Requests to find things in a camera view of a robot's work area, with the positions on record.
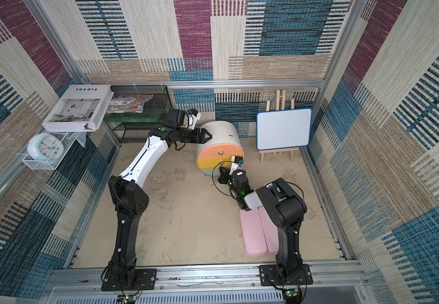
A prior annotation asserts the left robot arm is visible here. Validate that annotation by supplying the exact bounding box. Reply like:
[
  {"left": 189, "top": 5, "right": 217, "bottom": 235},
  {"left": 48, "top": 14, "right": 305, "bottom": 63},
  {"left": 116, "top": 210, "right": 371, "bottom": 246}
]
[{"left": 104, "top": 126, "right": 213, "bottom": 289}]

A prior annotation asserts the pink case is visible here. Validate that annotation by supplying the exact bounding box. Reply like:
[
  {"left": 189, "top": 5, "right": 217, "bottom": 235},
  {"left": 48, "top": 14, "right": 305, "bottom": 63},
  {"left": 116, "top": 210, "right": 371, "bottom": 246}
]
[{"left": 239, "top": 207, "right": 279, "bottom": 256}]

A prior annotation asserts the green book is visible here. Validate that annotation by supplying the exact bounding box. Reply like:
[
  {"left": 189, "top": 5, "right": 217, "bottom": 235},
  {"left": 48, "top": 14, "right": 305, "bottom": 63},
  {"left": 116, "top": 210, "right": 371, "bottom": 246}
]
[{"left": 104, "top": 111, "right": 165, "bottom": 123}]

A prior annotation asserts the wooden easel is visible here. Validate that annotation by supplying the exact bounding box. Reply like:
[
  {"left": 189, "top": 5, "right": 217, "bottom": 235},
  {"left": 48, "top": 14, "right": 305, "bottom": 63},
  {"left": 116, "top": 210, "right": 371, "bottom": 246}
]
[{"left": 257, "top": 89, "right": 298, "bottom": 163}]

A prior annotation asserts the pale green drawer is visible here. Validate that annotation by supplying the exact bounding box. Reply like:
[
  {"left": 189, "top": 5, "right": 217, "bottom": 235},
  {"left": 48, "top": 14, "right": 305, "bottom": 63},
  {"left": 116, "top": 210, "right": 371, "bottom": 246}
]
[{"left": 201, "top": 167, "right": 221, "bottom": 177}]

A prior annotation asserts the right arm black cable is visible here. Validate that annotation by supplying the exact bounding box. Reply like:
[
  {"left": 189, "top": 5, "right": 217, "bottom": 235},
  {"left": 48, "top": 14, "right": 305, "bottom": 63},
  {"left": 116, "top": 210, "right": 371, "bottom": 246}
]
[{"left": 211, "top": 160, "right": 305, "bottom": 202}]

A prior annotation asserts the clear wire basket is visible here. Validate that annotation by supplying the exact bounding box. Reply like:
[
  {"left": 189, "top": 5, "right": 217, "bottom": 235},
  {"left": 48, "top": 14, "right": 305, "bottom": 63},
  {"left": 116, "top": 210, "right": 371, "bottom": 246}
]
[{"left": 18, "top": 132, "right": 86, "bottom": 170}]

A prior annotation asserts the black wire shelf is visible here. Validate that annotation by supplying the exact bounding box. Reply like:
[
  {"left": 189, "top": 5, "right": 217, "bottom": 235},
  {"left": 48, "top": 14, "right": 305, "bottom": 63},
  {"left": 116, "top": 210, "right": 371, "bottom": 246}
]
[{"left": 104, "top": 86, "right": 176, "bottom": 143}]

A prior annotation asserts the white round drawer cabinet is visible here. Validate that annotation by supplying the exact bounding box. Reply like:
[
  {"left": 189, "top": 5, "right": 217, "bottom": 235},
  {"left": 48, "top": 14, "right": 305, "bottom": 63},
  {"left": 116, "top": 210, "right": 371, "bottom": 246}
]
[{"left": 196, "top": 120, "right": 245, "bottom": 177}]

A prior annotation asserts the colourful snack bag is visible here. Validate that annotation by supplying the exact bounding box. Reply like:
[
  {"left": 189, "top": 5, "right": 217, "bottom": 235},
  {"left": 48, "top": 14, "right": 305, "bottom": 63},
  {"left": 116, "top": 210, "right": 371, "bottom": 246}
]
[{"left": 107, "top": 94, "right": 154, "bottom": 113}]

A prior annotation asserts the blue framed whiteboard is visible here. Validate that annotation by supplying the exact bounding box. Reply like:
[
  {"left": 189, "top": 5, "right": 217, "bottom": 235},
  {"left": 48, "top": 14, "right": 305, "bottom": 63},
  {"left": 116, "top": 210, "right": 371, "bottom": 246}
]
[{"left": 256, "top": 108, "right": 313, "bottom": 151}]

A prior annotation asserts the white alarm clock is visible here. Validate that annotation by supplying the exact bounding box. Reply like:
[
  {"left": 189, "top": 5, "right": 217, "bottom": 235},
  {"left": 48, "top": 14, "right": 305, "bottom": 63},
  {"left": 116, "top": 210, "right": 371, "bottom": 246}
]
[{"left": 27, "top": 133, "right": 66, "bottom": 162}]

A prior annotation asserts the yellow drawer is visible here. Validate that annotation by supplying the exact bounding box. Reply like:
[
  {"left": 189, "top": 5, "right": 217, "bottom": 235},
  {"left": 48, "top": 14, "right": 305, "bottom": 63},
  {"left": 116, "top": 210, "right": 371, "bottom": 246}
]
[{"left": 197, "top": 155, "right": 232, "bottom": 170}]

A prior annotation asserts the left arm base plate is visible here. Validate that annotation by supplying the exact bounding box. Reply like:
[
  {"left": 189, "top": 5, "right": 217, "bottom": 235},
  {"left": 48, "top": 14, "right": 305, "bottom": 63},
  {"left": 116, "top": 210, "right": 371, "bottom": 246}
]
[{"left": 101, "top": 268, "right": 157, "bottom": 291}]

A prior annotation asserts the white magazine box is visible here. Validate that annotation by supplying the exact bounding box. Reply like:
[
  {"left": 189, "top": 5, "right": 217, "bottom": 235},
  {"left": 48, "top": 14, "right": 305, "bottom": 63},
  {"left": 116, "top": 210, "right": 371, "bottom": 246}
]
[{"left": 42, "top": 84, "right": 114, "bottom": 133}]

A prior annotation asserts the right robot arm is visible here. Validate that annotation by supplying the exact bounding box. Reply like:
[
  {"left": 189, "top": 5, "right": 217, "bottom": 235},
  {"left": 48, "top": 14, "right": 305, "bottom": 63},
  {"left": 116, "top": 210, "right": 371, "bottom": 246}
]
[{"left": 213, "top": 156, "right": 308, "bottom": 282}]

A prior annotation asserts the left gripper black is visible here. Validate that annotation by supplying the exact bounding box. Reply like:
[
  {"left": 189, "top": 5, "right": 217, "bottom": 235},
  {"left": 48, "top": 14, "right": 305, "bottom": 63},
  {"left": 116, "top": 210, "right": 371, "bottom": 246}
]
[{"left": 176, "top": 128, "right": 213, "bottom": 144}]

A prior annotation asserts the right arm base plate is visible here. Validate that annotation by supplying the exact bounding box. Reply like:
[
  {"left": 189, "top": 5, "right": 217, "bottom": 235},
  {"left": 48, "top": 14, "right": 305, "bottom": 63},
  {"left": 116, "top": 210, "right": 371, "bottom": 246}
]
[{"left": 258, "top": 263, "right": 313, "bottom": 288}]

